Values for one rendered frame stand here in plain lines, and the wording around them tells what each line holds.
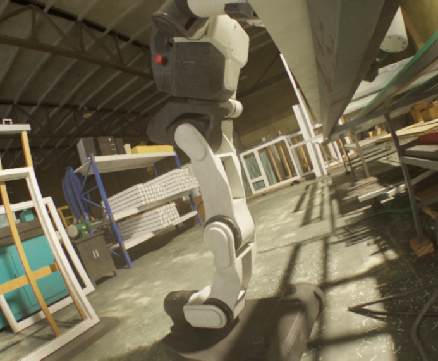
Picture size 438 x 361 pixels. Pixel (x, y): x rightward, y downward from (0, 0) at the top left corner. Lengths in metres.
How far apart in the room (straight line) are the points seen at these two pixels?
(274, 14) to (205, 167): 0.64
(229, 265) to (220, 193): 0.24
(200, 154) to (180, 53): 0.33
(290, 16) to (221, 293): 0.91
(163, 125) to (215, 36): 0.37
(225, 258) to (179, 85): 0.58
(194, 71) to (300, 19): 0.59
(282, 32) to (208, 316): 0.96
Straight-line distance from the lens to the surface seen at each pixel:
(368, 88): 0.97
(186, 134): 0.83
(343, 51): 0.20
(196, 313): 1.06
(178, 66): 0.83
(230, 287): 0.95
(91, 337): 2.05
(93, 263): 3.92
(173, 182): 5.16
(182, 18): 0.71
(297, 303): 1.10
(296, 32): 0.27
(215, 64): 0.79
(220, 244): 0.83
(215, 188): 0.83
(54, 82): 13.84
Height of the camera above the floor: 0.75
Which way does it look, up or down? 1 degrees up
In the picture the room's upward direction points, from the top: 21 degrees counter-clockwise
